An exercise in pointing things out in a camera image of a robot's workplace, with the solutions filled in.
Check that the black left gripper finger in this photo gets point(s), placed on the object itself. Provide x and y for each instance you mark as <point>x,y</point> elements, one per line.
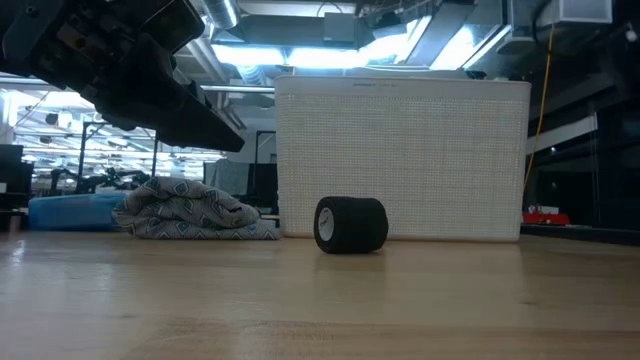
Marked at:
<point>165,115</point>

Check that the grey patterned cloth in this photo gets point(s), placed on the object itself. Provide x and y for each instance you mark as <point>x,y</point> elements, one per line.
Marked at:
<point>190,212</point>

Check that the black bandage roll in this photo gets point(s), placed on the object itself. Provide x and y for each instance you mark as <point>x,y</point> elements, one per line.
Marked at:
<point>357,225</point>

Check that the blue plastic bin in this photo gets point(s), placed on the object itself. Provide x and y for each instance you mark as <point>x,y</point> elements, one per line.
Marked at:
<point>75,212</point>

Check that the black equipment stack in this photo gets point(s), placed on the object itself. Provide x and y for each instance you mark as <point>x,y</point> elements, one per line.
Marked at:
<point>15,175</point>

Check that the grey ceiling box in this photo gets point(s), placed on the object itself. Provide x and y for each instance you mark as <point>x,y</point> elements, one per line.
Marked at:
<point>339,27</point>

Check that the white perforated plastic basket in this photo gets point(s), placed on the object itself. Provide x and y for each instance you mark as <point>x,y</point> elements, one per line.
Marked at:
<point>425,160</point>

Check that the red flat object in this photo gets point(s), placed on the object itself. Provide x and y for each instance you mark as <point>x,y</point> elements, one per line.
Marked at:
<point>546,219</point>

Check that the black metal frame stand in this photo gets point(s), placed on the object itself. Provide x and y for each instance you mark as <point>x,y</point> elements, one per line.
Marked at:
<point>82,155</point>

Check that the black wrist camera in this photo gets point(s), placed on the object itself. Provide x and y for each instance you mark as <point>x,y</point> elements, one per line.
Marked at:
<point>177,22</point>

